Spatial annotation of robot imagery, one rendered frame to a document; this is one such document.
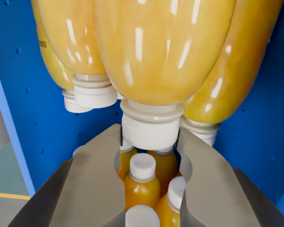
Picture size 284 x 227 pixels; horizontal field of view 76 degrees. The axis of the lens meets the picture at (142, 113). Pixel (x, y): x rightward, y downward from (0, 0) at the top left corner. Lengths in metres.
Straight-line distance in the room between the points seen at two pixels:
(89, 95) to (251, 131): 0.20
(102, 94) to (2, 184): 2.26
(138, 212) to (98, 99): 0.13
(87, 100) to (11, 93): 0.08
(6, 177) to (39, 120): 2.04
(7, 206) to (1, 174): 0.48
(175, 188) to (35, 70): 0.22
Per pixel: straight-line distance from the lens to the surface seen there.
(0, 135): 0.58
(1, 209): 2.72
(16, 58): 0.23
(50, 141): 0.29
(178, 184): 0.26
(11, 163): 2.13
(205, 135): 0.18
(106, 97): 0.16
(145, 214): 0.22
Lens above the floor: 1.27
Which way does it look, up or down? 62 degrees down
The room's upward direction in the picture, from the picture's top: 179 degrees counter-clockwise
